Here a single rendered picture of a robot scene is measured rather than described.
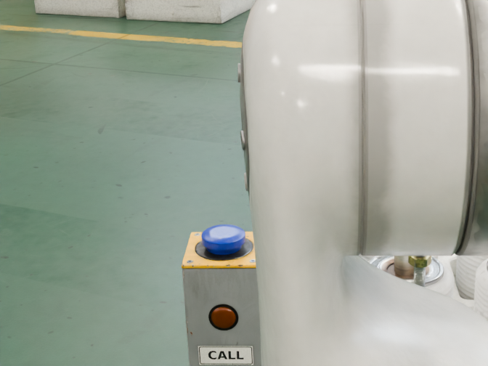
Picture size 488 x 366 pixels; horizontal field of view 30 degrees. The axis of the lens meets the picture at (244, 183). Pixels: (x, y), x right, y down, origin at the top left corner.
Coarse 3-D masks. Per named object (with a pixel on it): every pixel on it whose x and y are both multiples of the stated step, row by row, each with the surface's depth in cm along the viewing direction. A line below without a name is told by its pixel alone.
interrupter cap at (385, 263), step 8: (376, 256) 93; (384, 256) 94; (392, 256) 93; (432, 256) 93; (376, 264) 92; (384, 264) 92; (392, 264) 92; (432, 264) 91; (440, 264) 91; (392, 272) 91; (432, 272) 90; (440, 272) 89; (408, 280) 88; (432, 280) 88
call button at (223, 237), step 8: (224, 224) 84; (208, 232) 83; (216, 232) 83; (224, 232) 82; (232, 232) 82; (240, 232) 82; (208, 240) 81; (216, 240) 81; (224, 240) 81; (232, 240) 81; (240, 240) 82; (208, 248) 82; (216, 248) 81; (224, 248) 81; (232, 248) 81
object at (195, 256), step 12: (192, 240) 85; (252, 240) 84; (192, 252) 83; (204, 252) 82; (240, 252) 82; (252, 252) 82; (192, 264) 80; (204, 264) 80; (216, 264) 80; (228, 264) 80; (240, 264) 80; (252, 264) 80
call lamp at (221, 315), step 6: (216, 312) 81; (222, 312) 81; (228, 312) 81; (216, 318) 82; (222, 318) 82; (228, 318) 82; (234, 318) 82; (216, 324) 82; (222, 324) 82; (228, 324) 82
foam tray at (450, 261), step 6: (438, 258) 109; (444, 258) 109; (450, 258) 109; (456, 258) 109; (444, 264) 107; (450, 264) 109; (456, 264) 109; (450, 270) 106; (456, 288) 102; (456, 294) 100; (456, 300) 99; (462, 300) 99; (468, 300) 99; (468, 306) 98
